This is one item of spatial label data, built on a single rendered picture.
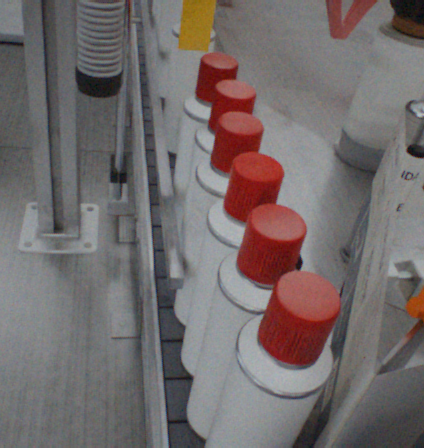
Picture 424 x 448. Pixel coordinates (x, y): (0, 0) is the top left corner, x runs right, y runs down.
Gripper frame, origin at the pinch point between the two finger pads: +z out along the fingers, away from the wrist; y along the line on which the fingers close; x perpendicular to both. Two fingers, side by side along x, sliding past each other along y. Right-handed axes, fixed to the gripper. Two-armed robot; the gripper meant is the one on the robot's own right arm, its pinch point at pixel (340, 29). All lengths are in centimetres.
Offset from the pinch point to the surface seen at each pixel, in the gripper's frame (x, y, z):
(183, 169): 15.2, -8.2, 11.4
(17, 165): 34.5, 13.0, 25.9
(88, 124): 25.5, 24.9, 26.0
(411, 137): -4.9, -10.6, 5.5
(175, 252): 16.6, -17.3, 13.5
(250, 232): 14.5, -28.0, 1.8
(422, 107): -5.9, -9.0, 3.3
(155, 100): 16.7, 8.9, 13.1
